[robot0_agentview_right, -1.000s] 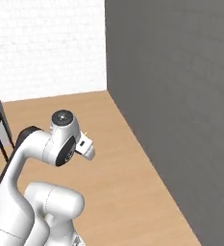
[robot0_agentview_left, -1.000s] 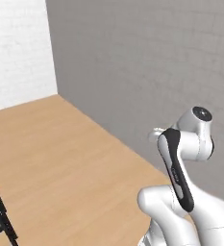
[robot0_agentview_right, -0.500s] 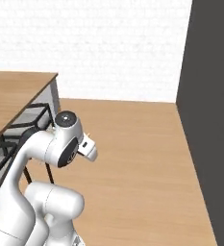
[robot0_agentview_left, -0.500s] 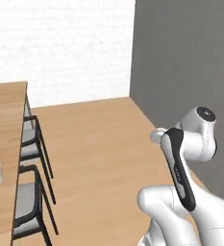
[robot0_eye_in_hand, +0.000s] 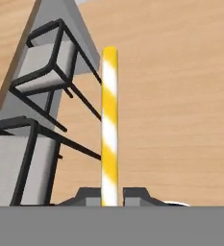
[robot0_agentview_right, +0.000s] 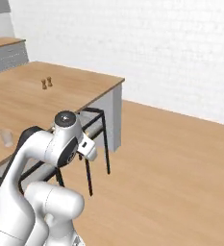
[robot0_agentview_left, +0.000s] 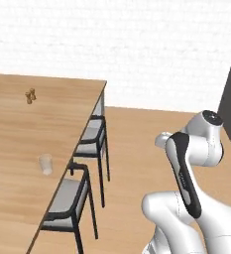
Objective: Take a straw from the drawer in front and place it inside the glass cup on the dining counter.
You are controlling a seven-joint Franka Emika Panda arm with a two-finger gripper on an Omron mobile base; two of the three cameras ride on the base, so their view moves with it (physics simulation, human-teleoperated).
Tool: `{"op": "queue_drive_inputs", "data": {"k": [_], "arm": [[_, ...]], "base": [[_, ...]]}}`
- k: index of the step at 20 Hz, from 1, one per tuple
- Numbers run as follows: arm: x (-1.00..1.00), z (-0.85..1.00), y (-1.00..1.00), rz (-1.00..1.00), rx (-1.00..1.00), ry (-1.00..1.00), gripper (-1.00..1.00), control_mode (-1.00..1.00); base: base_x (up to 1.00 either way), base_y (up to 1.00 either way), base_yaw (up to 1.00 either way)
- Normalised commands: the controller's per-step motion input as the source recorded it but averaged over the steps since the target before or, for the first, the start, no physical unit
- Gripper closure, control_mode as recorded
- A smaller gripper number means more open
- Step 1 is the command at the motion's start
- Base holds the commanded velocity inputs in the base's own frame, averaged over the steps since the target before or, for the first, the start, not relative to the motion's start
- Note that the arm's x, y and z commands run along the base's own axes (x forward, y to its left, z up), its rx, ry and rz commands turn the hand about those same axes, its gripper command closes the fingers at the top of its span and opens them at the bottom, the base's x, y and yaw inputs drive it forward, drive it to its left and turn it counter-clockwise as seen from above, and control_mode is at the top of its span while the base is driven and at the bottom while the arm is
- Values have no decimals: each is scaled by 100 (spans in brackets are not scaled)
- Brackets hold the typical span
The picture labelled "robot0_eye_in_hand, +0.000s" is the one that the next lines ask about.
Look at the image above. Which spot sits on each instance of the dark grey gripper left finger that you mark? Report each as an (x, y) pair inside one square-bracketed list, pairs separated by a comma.
[(87, 197)]

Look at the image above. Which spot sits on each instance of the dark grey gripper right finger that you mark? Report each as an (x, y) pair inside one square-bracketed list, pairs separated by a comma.
[(136, 196)]

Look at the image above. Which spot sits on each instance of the yellow and white striped straw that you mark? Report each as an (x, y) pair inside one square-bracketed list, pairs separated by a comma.
[(110, 128)]

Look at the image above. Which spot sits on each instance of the black frame grey seat stool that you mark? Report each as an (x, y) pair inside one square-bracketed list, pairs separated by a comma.
[(23, 166), (46, 67)]

